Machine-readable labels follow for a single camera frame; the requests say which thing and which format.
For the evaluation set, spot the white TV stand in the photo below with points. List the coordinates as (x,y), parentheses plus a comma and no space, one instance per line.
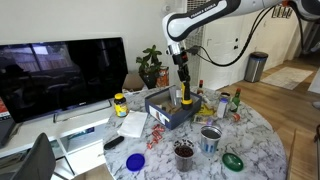
(80,146)

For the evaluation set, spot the wooden blocks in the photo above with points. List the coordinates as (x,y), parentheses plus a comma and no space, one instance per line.
(171,108)

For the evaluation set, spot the small jar red lid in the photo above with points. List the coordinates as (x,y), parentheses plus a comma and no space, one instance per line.
(236,117)

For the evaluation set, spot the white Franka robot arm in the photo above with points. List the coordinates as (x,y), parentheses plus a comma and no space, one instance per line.
(200,18)

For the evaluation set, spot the black flat screen TV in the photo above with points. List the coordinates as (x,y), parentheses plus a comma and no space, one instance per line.
(60,76)

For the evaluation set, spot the green potted plant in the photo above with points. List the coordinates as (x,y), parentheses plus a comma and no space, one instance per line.
(150,65)

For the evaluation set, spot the steel trash can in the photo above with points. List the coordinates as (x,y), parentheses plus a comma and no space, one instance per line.
(256,66)

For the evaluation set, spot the red candy wrapper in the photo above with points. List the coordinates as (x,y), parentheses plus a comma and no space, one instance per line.
(151,144)
(159,128)
(156,135)

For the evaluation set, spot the green round lid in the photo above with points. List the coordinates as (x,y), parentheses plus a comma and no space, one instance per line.
(232,162)

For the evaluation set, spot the open cardboard box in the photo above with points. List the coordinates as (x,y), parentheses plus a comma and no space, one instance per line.
(133,83)

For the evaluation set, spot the yellow label vitamin bottle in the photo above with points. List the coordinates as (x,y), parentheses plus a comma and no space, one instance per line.
(121,106)

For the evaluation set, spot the dark bottle yellow cap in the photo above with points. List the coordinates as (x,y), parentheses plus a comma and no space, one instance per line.
(186,96)

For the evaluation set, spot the dark grey chair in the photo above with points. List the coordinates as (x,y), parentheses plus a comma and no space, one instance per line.
(36,160)

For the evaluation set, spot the white bottle blue cap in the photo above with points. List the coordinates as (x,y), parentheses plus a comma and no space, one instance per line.
(222,108)

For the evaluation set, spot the blue round lid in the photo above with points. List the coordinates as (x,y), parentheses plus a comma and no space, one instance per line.
(135,162)

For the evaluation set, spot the cup of coffee beans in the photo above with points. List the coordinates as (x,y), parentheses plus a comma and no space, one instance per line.
(183,156)

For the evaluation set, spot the white panel door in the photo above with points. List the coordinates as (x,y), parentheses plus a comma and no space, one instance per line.
(223,53)

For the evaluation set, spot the patterned floor rug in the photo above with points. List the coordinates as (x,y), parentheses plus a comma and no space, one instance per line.
(286,78)

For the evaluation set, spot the black remote control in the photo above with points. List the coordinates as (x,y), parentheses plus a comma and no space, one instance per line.
(114,142)

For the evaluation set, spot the open metal can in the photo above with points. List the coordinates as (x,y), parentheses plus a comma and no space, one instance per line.
(210,141)

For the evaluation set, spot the purple snack packet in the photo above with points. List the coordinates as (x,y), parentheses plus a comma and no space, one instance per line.
(201,120)

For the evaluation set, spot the green glass bottle red cap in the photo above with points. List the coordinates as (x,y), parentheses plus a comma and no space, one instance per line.
(235,101)

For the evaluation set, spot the yellow thank you card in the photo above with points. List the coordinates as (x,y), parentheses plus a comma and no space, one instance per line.
(206,110)

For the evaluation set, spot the orange Jenga box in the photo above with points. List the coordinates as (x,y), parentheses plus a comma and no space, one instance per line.
(163,76)

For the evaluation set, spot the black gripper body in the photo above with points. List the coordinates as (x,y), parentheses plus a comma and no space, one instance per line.
(181,61)

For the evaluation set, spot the brown sauce bottle red cap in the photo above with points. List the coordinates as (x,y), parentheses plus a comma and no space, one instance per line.
(200,88)

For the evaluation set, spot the navy blue shoe box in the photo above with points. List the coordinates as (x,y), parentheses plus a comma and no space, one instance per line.
(173,118)

